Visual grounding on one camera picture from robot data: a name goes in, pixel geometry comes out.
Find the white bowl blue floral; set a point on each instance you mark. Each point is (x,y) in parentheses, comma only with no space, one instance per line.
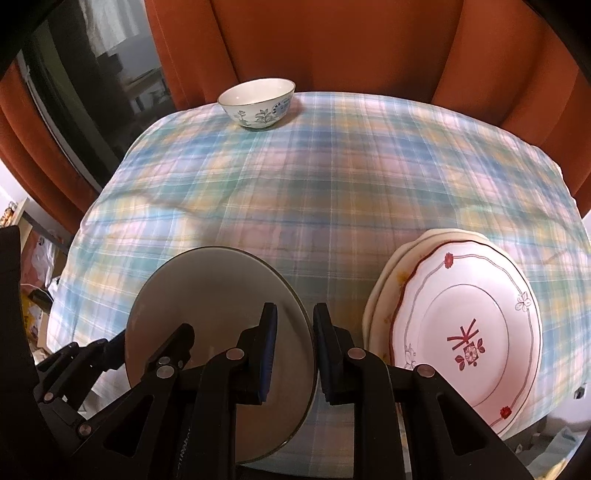
(258,110)

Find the dark glass window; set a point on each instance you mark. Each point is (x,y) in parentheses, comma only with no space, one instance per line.
(92,101)

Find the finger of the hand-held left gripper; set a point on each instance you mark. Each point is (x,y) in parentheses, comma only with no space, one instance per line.
(113,353)
(178,341)

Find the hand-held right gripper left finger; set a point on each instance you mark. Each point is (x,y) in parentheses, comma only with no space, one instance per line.
(269,350)

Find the grey plate dark rim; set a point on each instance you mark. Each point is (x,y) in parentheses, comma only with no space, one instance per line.
(207,286)

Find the white plate red floral pattern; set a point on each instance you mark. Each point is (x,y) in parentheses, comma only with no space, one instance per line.
(485,318)

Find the plaid tablecloth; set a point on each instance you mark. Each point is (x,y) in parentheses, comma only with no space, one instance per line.
(323,184)

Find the white sheer cloth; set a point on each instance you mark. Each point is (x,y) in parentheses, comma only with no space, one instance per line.
(111,23)

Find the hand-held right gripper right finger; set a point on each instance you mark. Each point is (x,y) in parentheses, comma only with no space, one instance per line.
(323,355)

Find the white storage shelf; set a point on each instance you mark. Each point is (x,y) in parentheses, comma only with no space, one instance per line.
(25,210)

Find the pink plastic bag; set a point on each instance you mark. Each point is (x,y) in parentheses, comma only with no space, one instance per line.
(39,258)

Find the cream plate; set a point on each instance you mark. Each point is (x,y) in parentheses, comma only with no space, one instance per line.
(369,318)

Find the small wooden table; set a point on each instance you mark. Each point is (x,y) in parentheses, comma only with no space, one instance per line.
(145,85)

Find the orange curtain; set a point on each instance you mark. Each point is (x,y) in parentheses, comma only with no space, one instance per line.
(27,152)
(369,46)

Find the pale crumpled cloth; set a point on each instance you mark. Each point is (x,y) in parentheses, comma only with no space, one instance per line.
(554,438)

